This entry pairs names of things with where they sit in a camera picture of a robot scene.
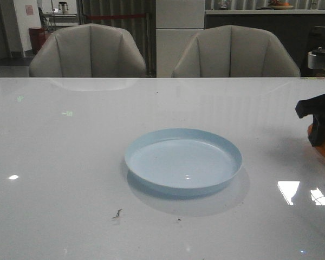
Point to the beige upholstered chair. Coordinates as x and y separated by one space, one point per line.
89 50
235 51

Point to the red barrier belt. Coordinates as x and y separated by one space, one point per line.
116 17

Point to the pink wall notice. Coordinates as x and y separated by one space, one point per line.
29 10

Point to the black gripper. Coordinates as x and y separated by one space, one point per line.
317 134

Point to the bowl of oranges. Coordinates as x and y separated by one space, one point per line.
279 5

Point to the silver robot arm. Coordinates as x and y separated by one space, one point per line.
322 58

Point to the red bin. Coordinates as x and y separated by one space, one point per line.
37 38

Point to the white cabinet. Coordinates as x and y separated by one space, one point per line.
176 22

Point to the background metal table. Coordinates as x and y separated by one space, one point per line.
57 20

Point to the left beige upholstered chair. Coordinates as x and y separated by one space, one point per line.
89 50

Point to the light blue round plate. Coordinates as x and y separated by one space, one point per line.
183 162

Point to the grey counter with white top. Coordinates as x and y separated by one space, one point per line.
292 27

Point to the right beige upholstered chair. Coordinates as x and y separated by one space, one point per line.
235 51

